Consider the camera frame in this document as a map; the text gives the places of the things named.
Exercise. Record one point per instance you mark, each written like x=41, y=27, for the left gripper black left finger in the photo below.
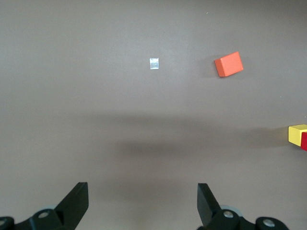
x=72, y=208

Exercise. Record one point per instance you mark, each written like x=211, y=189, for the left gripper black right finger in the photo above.
x=211, y=210

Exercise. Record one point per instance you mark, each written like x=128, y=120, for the red wooden block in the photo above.
x=304, y=141

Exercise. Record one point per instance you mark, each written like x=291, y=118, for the yellow wooden block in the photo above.
x=294, y=135

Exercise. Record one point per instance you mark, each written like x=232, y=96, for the orange wooden block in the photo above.
x=229, y=64

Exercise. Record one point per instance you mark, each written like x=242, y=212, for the small clear tape piece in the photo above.
x=154, y=64

